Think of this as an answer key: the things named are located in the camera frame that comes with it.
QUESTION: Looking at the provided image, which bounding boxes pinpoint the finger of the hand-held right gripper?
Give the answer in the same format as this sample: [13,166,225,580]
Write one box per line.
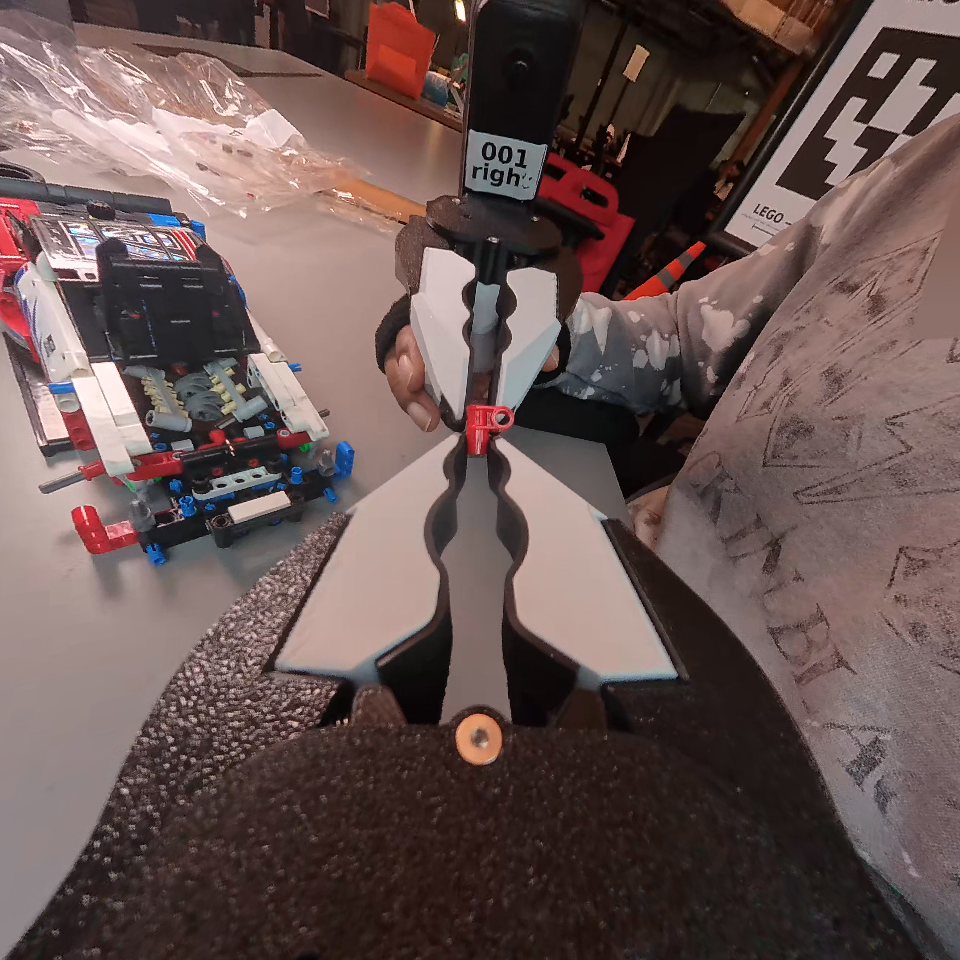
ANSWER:
[409,247,483,423]
[493,268,564,411]

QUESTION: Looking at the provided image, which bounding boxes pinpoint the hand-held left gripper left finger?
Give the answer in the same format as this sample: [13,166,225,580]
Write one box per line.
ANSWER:
[277,437,469,726]

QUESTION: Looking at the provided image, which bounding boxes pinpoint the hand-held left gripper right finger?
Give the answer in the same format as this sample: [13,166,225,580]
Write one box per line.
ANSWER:
[489,437,681,726]

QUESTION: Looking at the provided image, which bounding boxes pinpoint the red brick connector piece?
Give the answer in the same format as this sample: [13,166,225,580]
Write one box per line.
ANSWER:
[465,405,517,457]

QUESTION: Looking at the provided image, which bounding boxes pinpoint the toy brick race car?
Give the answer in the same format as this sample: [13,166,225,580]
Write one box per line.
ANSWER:
[0,176,357,567]

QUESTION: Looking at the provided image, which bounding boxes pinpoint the person's right forearm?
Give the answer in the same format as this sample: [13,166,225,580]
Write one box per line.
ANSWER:
[558,247,796,421]

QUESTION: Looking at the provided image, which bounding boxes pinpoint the grey desk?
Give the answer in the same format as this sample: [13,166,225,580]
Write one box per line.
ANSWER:
[0,22,631,946]

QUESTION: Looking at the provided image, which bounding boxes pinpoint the person's right hand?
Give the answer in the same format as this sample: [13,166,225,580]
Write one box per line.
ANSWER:
[384,326,565,435]

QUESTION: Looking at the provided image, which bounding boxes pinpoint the orange plastic bin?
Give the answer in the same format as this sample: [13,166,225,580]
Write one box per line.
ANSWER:
[366,3,436,99]

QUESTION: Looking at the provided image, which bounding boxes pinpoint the red plastic object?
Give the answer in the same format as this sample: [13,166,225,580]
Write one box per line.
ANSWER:
[540,153,639,294]

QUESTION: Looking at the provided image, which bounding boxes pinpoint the orange traffic cone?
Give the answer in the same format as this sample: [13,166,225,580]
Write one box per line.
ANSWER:
[626,240,710,301]

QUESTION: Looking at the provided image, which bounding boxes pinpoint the person's grey patterned sweatshirt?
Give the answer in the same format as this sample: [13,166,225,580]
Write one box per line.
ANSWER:
[630,112,960,960]

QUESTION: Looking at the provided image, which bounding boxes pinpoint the clear plastic bags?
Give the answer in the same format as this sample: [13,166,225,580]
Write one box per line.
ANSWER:
[0,26,421,226]

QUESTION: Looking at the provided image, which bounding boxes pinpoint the black white marker sign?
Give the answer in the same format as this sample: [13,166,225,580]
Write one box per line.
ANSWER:
[712,0,960,252]

